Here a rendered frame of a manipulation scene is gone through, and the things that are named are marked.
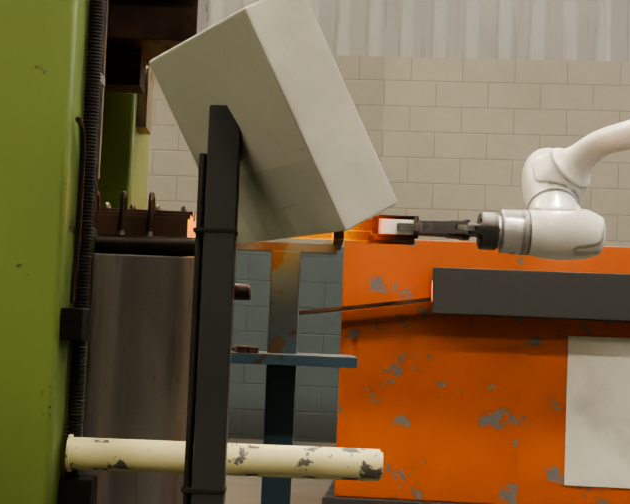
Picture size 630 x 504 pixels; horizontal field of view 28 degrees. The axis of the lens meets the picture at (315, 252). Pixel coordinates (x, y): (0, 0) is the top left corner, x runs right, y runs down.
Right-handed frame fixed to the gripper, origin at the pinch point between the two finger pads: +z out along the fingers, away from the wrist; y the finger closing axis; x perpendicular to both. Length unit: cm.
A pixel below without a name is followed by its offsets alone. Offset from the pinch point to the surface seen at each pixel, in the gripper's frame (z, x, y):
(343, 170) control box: 14, -3, -104
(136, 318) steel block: 44, -21, -50
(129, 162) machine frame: 52, 9, -11
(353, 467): 10, -40, -73
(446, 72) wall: -85, 186, 710
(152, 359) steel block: 41, -27, -50
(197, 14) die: 37, 29, -46
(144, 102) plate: 50, 21, -9
